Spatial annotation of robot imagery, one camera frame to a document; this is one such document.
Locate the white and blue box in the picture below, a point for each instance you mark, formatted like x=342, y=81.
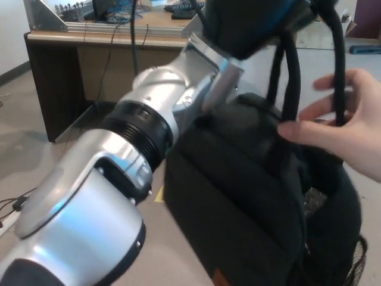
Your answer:
x=157, y=3

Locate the black computer keyboard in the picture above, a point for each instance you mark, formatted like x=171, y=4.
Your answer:
x=181, y=6

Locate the person bare hand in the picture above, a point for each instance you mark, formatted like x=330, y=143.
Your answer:
x=357, y=128

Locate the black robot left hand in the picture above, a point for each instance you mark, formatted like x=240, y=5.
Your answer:
x=253, y=24

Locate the white power strip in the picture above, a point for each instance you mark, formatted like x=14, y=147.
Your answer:
x=9, y=223

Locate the row of metal connectors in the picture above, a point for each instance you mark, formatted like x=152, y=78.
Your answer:
x=71, y=12

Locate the blue foam pad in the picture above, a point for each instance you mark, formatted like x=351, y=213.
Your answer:
x=364, y=49

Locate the aluminium profile frame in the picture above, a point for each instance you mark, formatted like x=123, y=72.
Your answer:
x=44, y=18

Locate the black lunch bag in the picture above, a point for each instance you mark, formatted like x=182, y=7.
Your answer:
x=238, y=193

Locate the dark brown office desk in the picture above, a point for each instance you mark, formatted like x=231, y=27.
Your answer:
x=53, y=74

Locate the black computer monitor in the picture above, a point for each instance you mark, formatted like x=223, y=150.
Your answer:
x=101, y=9

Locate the dark maroon door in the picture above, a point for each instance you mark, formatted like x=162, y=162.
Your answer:
x=367, y=18

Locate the black power adapter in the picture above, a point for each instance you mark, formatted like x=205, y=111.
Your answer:
x=20, y=203

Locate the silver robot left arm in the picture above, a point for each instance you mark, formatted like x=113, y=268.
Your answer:
x=89, y=193

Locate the black flat device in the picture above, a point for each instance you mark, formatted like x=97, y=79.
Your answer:
x=181, y=15

